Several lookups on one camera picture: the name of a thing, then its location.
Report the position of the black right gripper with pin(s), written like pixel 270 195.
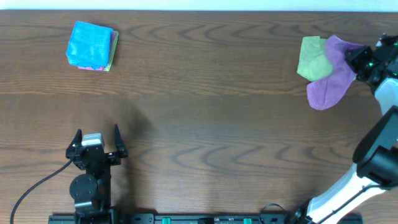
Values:
pixel 353 60

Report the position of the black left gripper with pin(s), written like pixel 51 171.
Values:
pixel 115 158

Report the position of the purple microfibre cloth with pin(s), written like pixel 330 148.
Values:
pixel 327 92

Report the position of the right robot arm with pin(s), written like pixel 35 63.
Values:
pixel 374 168

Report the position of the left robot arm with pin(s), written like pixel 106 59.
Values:
pixel 91 191

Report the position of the crumpled green cloth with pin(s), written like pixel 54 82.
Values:
pixel 313 63

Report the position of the folded blue cloth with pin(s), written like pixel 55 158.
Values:
pixel 89 45

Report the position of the folded green cloth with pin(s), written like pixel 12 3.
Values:
pixel 114 40

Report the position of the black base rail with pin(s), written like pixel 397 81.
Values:
pixel 149 218

